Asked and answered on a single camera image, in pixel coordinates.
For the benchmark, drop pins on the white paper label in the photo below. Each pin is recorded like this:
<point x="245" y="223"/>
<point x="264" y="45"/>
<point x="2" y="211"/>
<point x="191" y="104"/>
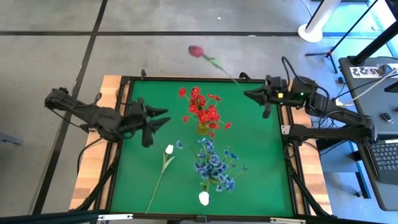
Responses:
<point x="360" y="71"/>

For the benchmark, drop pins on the blue artificial flower bunch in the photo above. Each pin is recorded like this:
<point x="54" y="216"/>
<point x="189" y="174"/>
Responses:
<point x="230" y="185"/>
<point x="209" y="144"/>

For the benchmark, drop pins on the thick black pole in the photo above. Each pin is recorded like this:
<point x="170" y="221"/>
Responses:
<point x="376" y="45"/>

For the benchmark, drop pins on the silver metal bracket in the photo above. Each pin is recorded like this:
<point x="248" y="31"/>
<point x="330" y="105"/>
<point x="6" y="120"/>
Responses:
<point x="287" y="220"/>
<point x="115" y="216"/>

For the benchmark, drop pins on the green table mat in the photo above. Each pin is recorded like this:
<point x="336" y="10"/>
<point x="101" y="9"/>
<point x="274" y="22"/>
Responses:
<point x="258" y="161"/>

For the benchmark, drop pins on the blue metal bar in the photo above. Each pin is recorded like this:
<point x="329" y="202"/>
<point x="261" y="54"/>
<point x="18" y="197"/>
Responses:
<point x="362" y="174"/>

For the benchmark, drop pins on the white column base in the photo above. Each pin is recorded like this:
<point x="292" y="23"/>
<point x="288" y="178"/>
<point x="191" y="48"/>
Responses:
<point x="311" y="32"/>

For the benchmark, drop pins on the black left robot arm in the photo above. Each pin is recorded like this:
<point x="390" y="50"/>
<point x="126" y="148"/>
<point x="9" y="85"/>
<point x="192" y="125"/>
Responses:
<point x="93" y="116"/>

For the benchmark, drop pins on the black metal table frame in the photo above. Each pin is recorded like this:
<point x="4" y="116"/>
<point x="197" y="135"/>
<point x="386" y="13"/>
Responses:
<point x="192" y="78"/>

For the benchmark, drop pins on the red artificial rose stem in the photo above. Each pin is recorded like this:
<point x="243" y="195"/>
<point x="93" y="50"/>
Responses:
<point x="196" y="51"/>

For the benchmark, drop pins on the black keyboard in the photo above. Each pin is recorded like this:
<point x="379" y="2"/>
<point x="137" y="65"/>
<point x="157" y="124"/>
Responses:
<point x="387" y="161"/>

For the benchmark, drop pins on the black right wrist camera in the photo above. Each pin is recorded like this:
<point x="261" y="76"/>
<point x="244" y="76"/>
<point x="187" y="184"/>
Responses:
<point x="266" y="110"/>

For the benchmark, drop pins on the yellow glass bottle vase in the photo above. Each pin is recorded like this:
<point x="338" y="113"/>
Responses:
<point x="202" y="129"/>

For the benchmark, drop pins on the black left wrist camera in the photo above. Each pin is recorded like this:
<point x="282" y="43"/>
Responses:
<point x="148" y="137"/>

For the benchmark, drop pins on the black key fob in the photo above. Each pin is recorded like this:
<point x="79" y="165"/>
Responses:
<point x="387" y="118"/>

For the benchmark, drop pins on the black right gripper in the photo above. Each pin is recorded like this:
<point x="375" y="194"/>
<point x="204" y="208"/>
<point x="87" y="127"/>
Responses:
<point x="276" y="91"/>

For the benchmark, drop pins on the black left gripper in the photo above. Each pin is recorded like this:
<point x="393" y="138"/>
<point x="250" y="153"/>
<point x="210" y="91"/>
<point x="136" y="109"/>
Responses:
<point x="135" y="116"/>

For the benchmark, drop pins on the white mounting plate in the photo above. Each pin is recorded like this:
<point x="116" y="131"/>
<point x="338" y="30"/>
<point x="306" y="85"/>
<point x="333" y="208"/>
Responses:
<point x="285" y="129"/>

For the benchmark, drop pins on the black tripod stand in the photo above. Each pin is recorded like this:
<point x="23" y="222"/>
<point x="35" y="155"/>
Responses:
<point x="331" y="52"/>

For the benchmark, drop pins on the white artificial tulip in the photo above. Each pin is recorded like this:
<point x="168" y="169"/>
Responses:
<point x="204" y="198"/>
<point x="168" y="149"/>

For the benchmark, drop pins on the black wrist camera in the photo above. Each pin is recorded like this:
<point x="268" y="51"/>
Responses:
<point x="266" y="110"/>
<point x="148" y="137"/>

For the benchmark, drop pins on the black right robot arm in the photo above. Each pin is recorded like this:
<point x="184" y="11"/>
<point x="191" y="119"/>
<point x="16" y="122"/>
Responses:
<point x="326" y="109"/>

